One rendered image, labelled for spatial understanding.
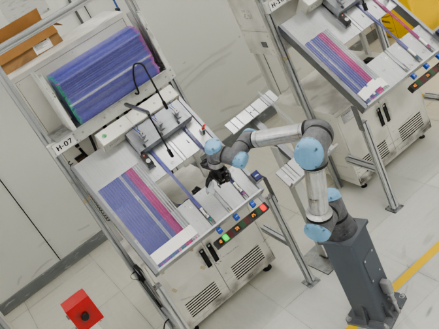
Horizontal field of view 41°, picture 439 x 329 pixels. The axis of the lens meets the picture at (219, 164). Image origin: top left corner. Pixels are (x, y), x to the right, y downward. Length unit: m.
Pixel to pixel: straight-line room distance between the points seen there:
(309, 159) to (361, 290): 0.88
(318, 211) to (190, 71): 2.63
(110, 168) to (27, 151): 1.56
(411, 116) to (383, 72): 0.66
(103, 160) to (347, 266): 1.32
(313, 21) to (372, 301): 1.64
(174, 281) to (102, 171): 0.74
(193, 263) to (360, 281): 0.95
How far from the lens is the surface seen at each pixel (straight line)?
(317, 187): 2.41
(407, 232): 3.53
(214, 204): 2.96
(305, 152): 2.28
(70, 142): 3.02
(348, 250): 2.75
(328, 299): 3.32
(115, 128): 3.05
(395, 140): 4.01
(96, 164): 3.07
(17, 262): 4.77
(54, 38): 3.29
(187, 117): 3.09
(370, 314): 3.07
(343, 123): 3.67
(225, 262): 3.42
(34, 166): 4.57
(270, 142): 2.53
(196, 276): 3.35
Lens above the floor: 2.27
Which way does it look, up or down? 27 degrees down
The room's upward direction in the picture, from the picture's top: 28 degrees counter-clockwise
